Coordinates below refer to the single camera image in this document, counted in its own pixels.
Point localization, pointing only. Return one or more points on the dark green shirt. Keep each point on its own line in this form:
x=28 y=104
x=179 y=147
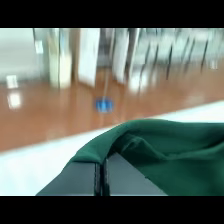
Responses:
x=173 y=153

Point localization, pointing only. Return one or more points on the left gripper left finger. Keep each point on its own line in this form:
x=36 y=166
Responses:
x=75 y=181

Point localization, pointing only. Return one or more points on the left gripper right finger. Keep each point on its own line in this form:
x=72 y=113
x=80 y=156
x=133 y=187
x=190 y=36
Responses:
x=128 y=180

